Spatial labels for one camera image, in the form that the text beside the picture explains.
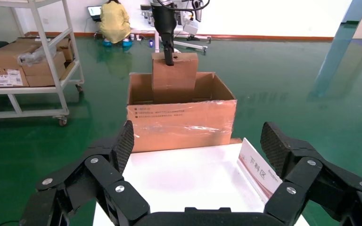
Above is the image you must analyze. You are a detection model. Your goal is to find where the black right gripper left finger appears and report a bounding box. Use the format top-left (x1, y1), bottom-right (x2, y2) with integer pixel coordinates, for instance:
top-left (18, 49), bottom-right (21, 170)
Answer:
top-left (18, 120), bottom-right (151, 226)

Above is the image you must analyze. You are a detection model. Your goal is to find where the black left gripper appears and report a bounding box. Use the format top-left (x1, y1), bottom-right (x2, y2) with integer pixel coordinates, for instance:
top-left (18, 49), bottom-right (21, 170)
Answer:
top-left (150, 3), bottom-right (178, 67)

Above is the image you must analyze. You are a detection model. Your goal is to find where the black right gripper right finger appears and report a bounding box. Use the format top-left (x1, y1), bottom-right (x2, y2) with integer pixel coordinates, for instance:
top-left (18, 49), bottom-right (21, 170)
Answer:
top-left (260, 121), bottom-right (362, 226)

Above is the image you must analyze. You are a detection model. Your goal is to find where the small cardboard box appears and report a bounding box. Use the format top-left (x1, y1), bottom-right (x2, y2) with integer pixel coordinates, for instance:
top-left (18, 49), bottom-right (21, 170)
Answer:
top-left (151, 52), bottom-right (199, 105)

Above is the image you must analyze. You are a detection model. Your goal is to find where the large open cardboard box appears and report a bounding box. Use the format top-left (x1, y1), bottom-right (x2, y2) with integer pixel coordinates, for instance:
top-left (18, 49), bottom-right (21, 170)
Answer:
top-left (126, 72), bottom-right (238, 153)

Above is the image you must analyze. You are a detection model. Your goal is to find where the long cardboard box with paper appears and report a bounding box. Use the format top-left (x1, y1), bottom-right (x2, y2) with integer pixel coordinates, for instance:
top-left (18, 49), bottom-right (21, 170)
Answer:
top-left (15, 37), bottom-right (74, 63)

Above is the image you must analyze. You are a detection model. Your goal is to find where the plain medium cardboard box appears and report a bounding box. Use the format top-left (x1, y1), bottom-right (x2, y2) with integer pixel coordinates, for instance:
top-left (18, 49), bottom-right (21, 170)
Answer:
top-left (21, 50), bottom-right (67, 77)

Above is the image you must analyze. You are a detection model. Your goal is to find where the flat cardboard box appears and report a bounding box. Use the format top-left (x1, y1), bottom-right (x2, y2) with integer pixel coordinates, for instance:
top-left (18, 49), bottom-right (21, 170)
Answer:
top-left (25, 73), bottom-right (66, 88)

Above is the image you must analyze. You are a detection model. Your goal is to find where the cardboard box with white labels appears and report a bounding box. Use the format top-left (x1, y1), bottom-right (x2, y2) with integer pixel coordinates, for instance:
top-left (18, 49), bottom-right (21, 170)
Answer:
top-left (0, 41), bottom-right (43, 88)

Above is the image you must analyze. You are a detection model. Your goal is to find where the white floor tube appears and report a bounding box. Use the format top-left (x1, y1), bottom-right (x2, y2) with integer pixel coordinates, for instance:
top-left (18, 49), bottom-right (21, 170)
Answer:
top-left (154, 29), bottom-right (161, 53)

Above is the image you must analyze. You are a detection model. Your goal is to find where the white desk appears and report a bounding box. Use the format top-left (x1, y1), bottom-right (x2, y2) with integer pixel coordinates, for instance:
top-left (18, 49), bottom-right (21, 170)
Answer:
top-left (130, 24), bottom-right (157, 35)

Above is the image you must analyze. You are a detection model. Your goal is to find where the dark desk equipment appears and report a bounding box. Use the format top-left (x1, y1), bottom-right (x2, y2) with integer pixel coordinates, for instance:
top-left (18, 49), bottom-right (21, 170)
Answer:
top-left (140, 4), bottom-right (153, 26)

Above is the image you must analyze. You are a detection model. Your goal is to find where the acrylic sign with Chinese text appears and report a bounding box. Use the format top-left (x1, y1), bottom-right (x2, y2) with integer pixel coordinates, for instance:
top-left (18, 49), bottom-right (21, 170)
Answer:
top-left (237, 137), bottom-right (283, 203)

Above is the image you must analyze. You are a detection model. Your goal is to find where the person in yellow coat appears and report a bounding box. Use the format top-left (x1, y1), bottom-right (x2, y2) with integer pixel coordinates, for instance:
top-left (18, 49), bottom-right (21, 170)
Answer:
top-left (99, 0), bottom-right (133, 48)

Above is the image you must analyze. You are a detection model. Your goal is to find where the white shelf cart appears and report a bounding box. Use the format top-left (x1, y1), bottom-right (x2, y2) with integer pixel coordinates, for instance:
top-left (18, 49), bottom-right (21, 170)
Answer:
top-left (0, 0), bottom-right (85, 127)

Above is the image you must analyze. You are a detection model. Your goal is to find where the clear plastic bag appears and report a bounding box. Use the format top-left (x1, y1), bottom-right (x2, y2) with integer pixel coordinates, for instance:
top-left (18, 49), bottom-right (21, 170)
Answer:
top-left (17, 44), bottom-right (58, 67)

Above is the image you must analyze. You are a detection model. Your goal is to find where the blue pillar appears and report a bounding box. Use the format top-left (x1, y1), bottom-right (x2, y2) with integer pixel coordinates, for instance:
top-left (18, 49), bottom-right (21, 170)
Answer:
top-left (341, 0), bottom-right (362, 24)

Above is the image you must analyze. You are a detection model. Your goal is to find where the white wheeled stand frame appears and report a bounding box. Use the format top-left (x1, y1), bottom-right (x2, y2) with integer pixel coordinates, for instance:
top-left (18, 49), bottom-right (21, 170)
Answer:
top-left (171, 34), bottom-right (212, 56)

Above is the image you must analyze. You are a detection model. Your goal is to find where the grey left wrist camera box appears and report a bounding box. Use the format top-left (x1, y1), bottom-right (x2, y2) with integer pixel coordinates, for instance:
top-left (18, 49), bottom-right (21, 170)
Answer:
top-left (182, 12), bottom-right (204, 35)

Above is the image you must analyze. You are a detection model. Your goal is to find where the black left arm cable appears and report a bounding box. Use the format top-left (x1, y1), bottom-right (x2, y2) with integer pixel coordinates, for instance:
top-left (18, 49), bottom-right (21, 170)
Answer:
top-left (156, 0), bottom-right (211, 12)

